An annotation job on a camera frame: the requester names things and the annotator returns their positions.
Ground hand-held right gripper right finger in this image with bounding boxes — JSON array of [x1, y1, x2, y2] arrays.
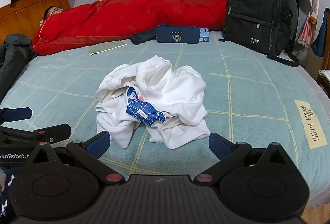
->
[[193, 133, 288, 186]]

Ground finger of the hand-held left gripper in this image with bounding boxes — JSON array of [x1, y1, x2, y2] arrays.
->
[[0, 108, 33, 123], [0, 123, 72, 143]]

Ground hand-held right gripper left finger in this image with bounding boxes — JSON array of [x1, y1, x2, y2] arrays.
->
[[32, 131, 127, 184]]

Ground white printed long-sleeve shirt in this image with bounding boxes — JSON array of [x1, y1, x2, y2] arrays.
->
[[94, 55, 210, 150]]

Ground dark blue patterned clothing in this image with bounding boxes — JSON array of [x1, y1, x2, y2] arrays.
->
[[0, 167, 16, 224]]

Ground dark green padded jacket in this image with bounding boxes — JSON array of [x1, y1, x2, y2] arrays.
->
[[0, 33, 38, 103]]

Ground teal checked bed sheet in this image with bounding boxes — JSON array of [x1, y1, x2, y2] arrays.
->
[[0, 31, 330, 214]]

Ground pale green booklet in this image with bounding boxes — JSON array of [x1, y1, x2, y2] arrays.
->
[[88, 42, 127, 56]]

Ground wooden headboard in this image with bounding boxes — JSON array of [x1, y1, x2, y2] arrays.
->
[[0, 0, 71, 43]]

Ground small blue box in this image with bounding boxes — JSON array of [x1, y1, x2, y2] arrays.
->
[[198, 28, 210, 43]]

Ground navy pencil case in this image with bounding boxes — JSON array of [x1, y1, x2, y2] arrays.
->
[[156, 23, 201, 44]]

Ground wooden chair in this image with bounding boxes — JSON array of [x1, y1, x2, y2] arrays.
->
[[316, 69, 330, 97]]

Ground red quilt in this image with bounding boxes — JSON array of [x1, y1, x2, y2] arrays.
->
[[31, 0, 230, 56]]

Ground black backpack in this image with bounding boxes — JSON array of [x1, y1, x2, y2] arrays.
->
[[219, 0, 301, 67]]

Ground teal cloth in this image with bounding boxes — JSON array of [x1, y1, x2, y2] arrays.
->
[[311, 8, 330, 57]]

